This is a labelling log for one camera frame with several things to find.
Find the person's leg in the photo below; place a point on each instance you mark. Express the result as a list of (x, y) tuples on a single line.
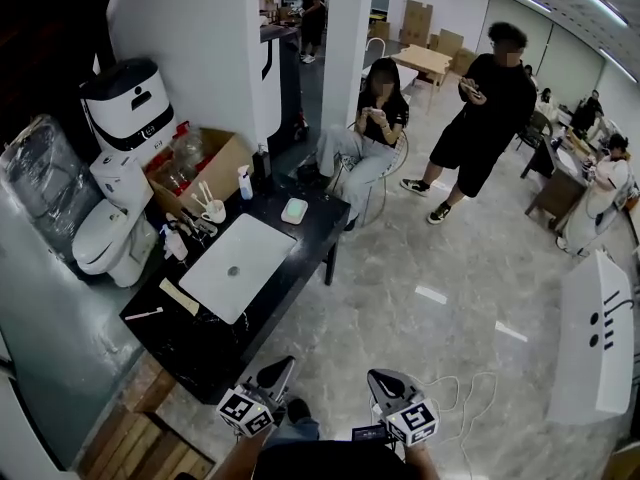
[(297, 425)]

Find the person's right forearm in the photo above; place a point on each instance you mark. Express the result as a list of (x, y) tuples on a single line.
[(422, 460)]

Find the white toothbrush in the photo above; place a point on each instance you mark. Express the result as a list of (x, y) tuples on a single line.
[(196, 200), (205, 193)]

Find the black pump dispenser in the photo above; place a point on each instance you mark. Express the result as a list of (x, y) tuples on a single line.
[(260, 170)]

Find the dark brown desk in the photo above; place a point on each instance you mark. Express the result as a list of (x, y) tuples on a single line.
[(555, 188)]

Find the tall cardboard box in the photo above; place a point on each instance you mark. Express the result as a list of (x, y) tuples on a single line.
[(417, 20)]

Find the white toilet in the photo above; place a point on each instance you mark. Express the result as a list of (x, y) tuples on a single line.
[(107, 238)]

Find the small black screen device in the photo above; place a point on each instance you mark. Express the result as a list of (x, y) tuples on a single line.
[(370, 434)]

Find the person's left forearm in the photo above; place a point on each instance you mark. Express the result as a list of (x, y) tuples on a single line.
[(242, 455)]

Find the white toothbrush cup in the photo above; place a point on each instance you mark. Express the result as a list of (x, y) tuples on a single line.
[(215, 213)]

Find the white appliance with black stripe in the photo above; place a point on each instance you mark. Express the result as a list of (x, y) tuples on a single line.
[(272, 98)]

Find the light wooden table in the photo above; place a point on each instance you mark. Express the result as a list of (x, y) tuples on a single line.
[(422, 60)]

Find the clear pink pump bottle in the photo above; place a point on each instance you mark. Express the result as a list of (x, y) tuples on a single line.
[(175, 245)]

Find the chrome faucet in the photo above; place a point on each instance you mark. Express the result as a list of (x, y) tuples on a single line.
[(200, 225)]

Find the wooden pallet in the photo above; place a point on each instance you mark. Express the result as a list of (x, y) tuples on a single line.
[(130, 443)]

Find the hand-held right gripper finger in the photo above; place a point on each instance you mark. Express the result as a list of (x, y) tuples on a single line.
[(379, 393), (407, 383)]

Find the white appliance with black lid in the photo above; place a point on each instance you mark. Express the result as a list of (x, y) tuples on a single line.
[(135, 113)]

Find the beige wooden comb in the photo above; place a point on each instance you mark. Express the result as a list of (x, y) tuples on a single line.
[(179, 296)]

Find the clear jar with red lid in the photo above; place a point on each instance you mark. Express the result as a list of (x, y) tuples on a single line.
[(187, 143), (175, 178)]

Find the green soap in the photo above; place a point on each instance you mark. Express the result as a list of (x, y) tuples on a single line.
[(294, 210)]

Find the person's black shirt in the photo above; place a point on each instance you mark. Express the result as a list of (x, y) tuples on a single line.
[(330, 463)]

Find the white sink basin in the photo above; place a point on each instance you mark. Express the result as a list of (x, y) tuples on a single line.
[(250, 248)]

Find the plastic wrapped grey appliance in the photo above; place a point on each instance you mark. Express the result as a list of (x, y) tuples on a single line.
[(45, 178)]

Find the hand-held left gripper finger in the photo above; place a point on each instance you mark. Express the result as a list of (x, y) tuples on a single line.
[(270, 370), (288, 375)]

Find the white spray bottle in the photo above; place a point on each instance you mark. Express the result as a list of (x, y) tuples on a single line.
[(245, 185)]

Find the black marble vanity counter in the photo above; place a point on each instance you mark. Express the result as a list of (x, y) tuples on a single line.
[(210, 353)]

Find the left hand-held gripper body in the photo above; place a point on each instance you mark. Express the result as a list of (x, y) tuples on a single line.
[(247, 413)]

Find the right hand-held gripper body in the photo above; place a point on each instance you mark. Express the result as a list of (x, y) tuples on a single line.
[(412, 423)]

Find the white panel with black holes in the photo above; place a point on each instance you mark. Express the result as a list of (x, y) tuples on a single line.
[(585, 358)]

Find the open cardboard box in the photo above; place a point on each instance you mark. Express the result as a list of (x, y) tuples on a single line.
[(225, 163)]

